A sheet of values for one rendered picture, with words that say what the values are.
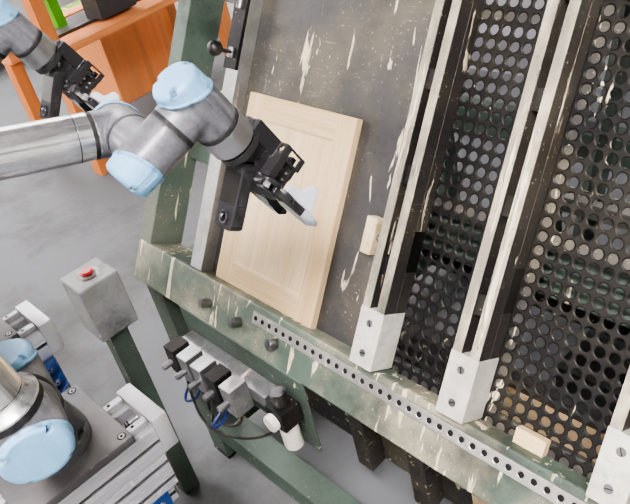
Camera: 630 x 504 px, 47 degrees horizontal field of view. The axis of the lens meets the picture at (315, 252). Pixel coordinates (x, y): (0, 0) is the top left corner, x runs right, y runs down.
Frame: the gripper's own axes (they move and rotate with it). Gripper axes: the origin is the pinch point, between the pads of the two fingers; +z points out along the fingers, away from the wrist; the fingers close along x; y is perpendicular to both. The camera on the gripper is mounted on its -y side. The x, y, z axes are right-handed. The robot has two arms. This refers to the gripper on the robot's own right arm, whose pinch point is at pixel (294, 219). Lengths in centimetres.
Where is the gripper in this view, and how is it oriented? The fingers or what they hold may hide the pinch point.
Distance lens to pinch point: 125.6
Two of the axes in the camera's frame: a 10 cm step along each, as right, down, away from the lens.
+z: 5.0, 4.7, 7.3
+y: 5.3, -8.3, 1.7
